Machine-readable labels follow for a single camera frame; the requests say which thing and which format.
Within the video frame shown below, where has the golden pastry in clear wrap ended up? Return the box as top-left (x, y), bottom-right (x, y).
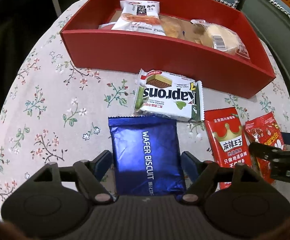
top-left (159, 15), bottom-right (201, 44)

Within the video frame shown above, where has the small red white packet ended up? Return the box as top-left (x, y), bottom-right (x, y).
top-left (98, 22), bottom-right (116, 30)

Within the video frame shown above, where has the blue wafer biscuit packet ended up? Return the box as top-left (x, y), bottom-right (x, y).
top-left (108, 116), bottom-right (186, 196)

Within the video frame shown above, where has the black side table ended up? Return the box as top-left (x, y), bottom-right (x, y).
top-left (0, 0), bottom-right (62, 131)

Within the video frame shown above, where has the green sofa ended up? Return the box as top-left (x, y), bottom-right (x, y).
top-left (239, 0), bottom-right (290, 95)

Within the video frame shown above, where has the red crown spicy strip packet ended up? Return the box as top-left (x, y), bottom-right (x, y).
top-left (203, 107), bottom-right (252, 190)

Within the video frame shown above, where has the green white Kaprons wafer pack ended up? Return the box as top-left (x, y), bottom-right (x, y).
top-left (134, 70), bottom-right (204, 122)

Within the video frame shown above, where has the red printed snack packet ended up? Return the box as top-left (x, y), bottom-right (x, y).
top-left (245, 112), bottom-right (285, 184)

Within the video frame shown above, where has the white noodle gluten snack packet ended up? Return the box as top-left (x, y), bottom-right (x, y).
top-left (112, 0), bottom-right (165, 36)

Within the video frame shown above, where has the round bread in clear wrap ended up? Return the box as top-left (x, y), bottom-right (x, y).
top-left (190, 20), bottom-right (250, 60)

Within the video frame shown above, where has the red rectangular storage box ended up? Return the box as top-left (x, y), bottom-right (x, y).
top-left (60, 0), bottom-right (275, 98)

